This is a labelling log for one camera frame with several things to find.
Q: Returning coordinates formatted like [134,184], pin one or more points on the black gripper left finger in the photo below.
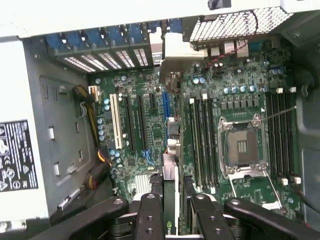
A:
[150,220]

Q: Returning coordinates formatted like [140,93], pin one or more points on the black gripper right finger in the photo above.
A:
[210,220]

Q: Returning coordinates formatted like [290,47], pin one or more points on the silver chipset heatsink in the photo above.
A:
[143,183]

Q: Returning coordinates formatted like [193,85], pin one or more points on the metal socket cover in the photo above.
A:
[246,171]

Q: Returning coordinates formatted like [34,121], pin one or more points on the black RAM slot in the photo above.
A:
[281,135]
[202,142]
[288,135]
[295,135]
[208,142]
[272,135]
[214,142]

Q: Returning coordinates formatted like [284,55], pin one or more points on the installed RAM stick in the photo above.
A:
[195,142]

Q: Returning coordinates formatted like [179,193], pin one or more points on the CPU socket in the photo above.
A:
[242,146]

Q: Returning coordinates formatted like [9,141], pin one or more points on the long black expansion slot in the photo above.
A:
[130,125]
[142,122]

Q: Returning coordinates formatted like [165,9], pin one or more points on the white expansion slot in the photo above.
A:
[116,120]

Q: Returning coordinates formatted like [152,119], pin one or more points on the blue expansion slot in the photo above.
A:
[164,105]

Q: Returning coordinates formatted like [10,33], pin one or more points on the short black expansion slot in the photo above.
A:
[153,102]

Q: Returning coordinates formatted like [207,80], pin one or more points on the white power connector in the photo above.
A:
[94,94]

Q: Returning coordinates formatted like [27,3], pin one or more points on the green motherboard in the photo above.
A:
[237,82]

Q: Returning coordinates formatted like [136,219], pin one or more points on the perforated metal slot cover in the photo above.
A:
[92,60]
[125,57]
[108,58]
[75,62]
[141,55]

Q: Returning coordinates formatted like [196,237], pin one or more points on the metal rear port block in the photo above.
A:
[228,48]

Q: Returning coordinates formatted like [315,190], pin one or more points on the grey power supply unit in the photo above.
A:
[30,95]

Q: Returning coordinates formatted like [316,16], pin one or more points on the open grey PC case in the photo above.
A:
[150,15]

